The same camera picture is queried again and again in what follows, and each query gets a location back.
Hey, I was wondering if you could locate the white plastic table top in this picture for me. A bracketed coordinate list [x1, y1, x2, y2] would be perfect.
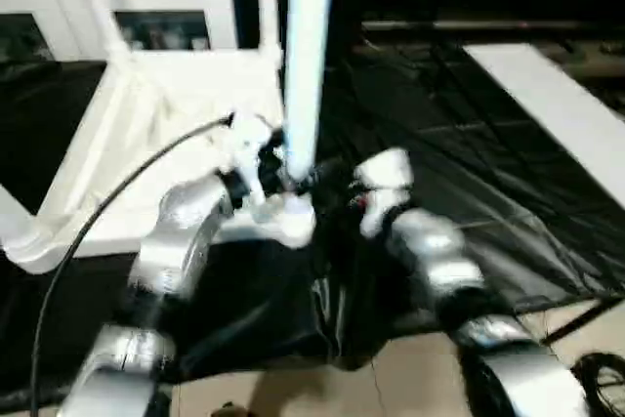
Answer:
[0, 46, 319, 276]

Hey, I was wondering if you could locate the black plastic mat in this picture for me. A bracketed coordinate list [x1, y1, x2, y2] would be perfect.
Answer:
[0, 36, 625, 400]

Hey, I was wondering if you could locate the white board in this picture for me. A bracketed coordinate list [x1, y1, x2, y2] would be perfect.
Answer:
[463, 43, 625, 209]

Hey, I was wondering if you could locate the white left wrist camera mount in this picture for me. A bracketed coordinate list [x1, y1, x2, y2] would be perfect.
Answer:
[221, 112, 277, 205]

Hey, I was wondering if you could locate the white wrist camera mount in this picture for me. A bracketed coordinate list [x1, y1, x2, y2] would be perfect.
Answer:
[350, 148, 417, 240]
[221, 112, 277, 205]

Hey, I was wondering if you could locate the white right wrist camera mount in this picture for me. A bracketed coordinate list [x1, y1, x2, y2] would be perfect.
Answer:
[350, 148, 417, 240]

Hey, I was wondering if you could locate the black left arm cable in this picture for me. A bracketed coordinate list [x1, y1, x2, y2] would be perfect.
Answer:
[29, 114, 236, 410]

